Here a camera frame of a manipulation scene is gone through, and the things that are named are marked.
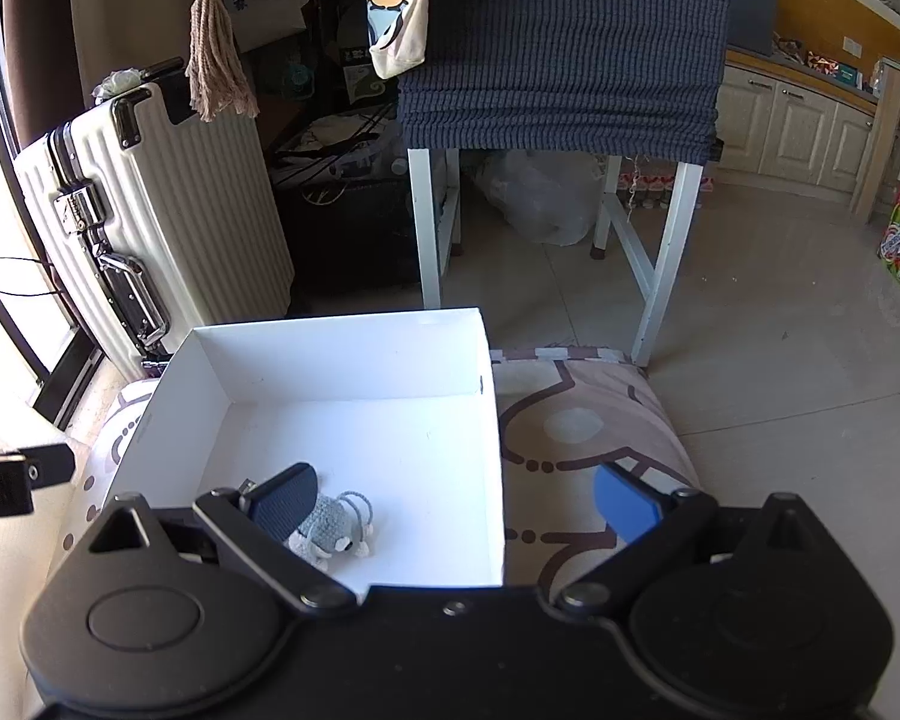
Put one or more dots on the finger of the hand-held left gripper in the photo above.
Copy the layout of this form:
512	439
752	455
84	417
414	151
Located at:
49	465

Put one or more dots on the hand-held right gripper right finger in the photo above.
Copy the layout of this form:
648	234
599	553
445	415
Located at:
624	502

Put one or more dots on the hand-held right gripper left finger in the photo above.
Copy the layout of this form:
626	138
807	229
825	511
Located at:
289	499

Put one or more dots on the grey crochet mouse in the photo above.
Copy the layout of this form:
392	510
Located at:
331	523

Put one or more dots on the white cardboard box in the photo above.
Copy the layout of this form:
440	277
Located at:
390	435

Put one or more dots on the black case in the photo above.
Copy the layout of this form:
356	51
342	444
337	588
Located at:
352	240

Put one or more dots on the cream ribbed suitcase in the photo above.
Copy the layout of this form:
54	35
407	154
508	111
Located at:
195	225

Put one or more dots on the row of small bottles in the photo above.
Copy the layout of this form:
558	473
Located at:
645	191

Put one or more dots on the clear plastic bag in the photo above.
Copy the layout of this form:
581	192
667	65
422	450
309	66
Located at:
547	195

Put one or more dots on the cream kitchen cabinets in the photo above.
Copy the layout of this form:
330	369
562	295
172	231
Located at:
787	127

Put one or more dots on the brown curtain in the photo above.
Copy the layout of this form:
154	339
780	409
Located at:
41	52

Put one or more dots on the dark printed box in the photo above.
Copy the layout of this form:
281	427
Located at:
367	82

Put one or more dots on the dark blue knitted cloth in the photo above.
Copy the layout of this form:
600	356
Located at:
570	37

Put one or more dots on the duck print tote bag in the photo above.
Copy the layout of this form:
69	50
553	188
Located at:
397	22

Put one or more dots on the white table frame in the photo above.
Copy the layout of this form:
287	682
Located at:
664	262

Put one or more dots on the light wooden frame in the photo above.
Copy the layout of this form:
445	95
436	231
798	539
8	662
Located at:
881	135

